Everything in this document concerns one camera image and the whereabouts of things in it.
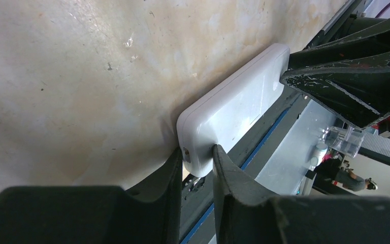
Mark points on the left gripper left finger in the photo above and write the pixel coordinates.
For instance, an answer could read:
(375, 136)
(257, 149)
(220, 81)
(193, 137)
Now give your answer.
(148, 212)

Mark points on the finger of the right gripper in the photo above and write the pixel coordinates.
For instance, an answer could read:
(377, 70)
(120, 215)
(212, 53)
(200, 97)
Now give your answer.
(372, 44)
(351, 84)

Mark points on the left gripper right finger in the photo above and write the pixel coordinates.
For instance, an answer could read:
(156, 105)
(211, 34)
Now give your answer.
(247, 212)

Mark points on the white remote control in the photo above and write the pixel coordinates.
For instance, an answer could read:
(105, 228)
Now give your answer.
(228, 111)

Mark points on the clear plastic cup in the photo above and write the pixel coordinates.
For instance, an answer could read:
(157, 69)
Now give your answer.
(345, 141)

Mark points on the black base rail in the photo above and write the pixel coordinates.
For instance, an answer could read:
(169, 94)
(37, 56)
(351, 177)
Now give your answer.
(250, 153)

